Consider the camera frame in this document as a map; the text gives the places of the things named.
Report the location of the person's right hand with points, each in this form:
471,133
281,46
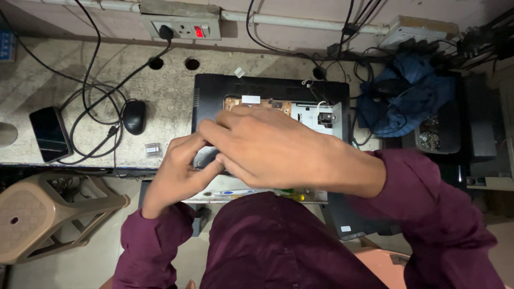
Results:
281,152

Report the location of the person's left hand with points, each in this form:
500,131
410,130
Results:
172,176

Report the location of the strip of silver staples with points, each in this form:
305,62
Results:
154,150

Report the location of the yellow green screwdriver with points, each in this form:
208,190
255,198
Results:
295,196

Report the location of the white metal shield plate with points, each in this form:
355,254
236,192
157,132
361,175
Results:
311,116

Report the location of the brown circuit board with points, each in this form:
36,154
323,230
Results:
277,105

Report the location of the white pull-out desk tray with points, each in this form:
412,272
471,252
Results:
313,194

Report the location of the white blue toothbrush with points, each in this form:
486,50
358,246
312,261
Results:
233,193

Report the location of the black monitor with open back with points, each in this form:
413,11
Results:
273,86

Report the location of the black computer mouse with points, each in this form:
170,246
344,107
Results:
134,117

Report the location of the black round adapter plug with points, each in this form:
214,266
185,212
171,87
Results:
319,72

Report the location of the small white plastic connector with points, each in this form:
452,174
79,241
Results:
239,72

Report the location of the person's maroon shirt torso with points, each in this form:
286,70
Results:
277,245

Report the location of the black monitor back cover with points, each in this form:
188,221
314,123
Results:
353,220

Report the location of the black smartphone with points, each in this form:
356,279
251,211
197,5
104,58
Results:
50,134

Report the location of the brown plastic stool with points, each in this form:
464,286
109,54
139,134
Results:
44,214

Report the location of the dark blue cloth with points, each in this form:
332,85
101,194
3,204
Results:
405,96

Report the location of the black power plug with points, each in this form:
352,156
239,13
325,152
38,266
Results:
166,32

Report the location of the pink plastic chair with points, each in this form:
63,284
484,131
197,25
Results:
381,265

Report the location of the black tray of screws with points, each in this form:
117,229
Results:
435,132

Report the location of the white power strip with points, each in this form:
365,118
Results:
413,32

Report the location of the black box device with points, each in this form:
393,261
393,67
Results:
480,116

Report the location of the blue box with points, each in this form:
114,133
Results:
6,46

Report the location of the beige flat device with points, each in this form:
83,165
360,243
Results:
492,182

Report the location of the white wall conduit pipe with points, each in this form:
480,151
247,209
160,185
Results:
301,22

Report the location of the grey wall socket plate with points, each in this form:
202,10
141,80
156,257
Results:
186,29

